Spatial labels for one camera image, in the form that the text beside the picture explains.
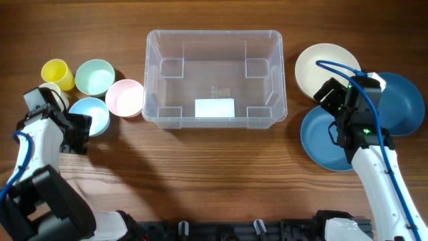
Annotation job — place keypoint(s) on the cream plate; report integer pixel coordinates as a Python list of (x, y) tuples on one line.
[(311, 77)]

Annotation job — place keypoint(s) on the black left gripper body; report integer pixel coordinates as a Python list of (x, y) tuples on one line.
[(78, 134)]

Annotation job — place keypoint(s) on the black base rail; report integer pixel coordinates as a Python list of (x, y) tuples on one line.
[(273, 231)]

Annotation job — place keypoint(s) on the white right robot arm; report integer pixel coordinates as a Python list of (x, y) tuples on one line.
[(370, 150)]

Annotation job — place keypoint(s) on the mint green bowl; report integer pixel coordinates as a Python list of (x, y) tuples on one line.
[(95, 77)]

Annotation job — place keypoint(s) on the pink plastic bowl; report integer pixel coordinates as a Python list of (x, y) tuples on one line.
[(125, 98)]

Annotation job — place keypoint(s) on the yellow plastic cup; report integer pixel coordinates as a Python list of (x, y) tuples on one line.
[(56, 71)]

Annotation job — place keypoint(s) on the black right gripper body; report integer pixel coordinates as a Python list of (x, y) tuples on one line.
[(342, 116)]

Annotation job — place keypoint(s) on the blue plate front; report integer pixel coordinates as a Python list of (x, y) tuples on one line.
[(315, 136)]

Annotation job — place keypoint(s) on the dark blue plate right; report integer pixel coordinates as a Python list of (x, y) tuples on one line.
[(401, 108)]

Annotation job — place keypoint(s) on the clear plastic storage bin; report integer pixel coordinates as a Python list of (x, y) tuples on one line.
[(184, 65)]

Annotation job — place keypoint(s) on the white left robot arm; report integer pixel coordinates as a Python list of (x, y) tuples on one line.
[(37, 203)]

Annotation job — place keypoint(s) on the cream plastic cup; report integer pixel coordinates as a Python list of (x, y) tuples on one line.
[(60, 97)]

